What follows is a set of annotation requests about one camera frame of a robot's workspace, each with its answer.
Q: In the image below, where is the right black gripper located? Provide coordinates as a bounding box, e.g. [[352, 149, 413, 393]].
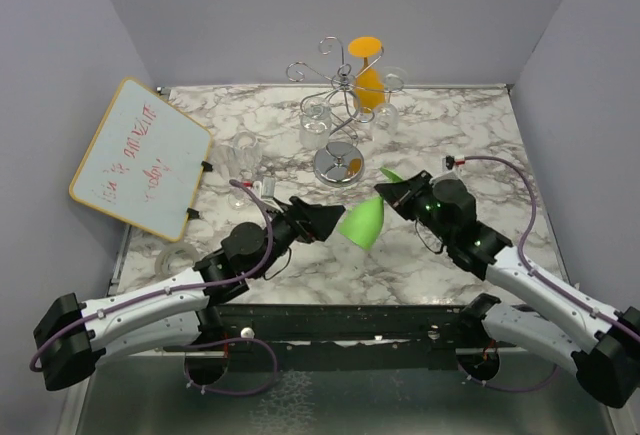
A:
[[377, 169, 454, 244]]

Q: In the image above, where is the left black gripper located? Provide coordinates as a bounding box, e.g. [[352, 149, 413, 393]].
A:
[[252, 196, 345, 279]]

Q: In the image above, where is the green plastic wine glass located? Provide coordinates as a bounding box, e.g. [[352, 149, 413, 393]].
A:
[[338, 189, 385, 251]]

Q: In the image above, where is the clear wine glass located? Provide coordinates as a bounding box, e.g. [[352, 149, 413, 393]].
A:
[[230, 131, 262, 189], [299, 97, 332, 150], [370, 67, 408, 142]]

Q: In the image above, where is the orange plastic wine glass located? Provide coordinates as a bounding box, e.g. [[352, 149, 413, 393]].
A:
[[348, 36, 386, 114]]

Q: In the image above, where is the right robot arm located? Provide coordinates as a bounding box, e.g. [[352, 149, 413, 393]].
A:
[[375, 171, 639, 409]]

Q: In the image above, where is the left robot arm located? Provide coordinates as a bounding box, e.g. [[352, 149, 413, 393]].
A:
[[29, 196, 345, 391]]

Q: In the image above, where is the chrome wine glass rack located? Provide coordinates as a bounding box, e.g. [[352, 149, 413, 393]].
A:
[[286, 36, 384, 188]]

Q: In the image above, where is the clear glass tumbler left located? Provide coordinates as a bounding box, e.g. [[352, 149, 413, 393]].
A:
[[209, 144, 239, 181]]

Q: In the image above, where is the clear tape roll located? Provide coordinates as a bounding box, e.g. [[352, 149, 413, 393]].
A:
[[154, 241, 200, 279]]

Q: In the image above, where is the small whiteboard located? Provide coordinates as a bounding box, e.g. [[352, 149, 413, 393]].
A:
[[69, 78, 213, 242]]

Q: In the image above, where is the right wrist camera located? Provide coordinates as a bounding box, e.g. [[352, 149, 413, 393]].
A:
[[443, 155, 466, 170]]

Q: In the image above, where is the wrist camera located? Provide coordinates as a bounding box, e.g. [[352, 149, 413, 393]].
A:
[[443, 155, 466, 170], [251, 176, 276, 199]]

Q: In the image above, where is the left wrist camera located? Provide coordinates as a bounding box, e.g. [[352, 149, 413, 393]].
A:
[[251, 176, 276, 199]]

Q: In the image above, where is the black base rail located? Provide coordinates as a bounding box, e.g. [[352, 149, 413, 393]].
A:
[[197, 304, 489, 371]]

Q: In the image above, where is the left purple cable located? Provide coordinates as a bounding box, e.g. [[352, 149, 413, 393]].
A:
[[29, 179, 275, 372]]

